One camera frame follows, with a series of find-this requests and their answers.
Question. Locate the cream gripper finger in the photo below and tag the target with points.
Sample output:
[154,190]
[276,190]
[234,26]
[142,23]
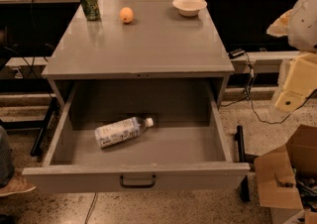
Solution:
[300,82]
[280,27]

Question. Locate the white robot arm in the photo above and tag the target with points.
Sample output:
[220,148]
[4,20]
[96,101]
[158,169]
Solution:
[299,24]

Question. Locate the open grey drawer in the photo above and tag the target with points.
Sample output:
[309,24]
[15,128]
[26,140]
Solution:
[185,148]

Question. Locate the black power adapter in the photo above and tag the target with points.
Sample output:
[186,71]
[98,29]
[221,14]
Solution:
[236,53]

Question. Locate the white bowl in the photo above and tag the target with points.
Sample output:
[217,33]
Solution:
[189,8]

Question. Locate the cardboard box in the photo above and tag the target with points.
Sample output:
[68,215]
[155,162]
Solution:
[277,171]

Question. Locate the grey metal cabinet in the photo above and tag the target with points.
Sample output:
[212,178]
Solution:
[159,42]

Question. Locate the orange fruit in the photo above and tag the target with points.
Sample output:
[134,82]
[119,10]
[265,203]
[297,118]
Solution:
[126,15]

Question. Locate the green soda can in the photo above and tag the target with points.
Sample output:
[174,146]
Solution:
[90,9]

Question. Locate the black table leg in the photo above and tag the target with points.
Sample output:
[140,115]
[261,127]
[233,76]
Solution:
[36,148]

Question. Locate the tan sneaker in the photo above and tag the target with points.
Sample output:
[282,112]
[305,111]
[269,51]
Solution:
[15,184]

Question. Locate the person's jeans leg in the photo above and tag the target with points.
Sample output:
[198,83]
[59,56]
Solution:
[6,163]

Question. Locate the black drawer handle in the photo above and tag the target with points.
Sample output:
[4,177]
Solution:
[137,182]

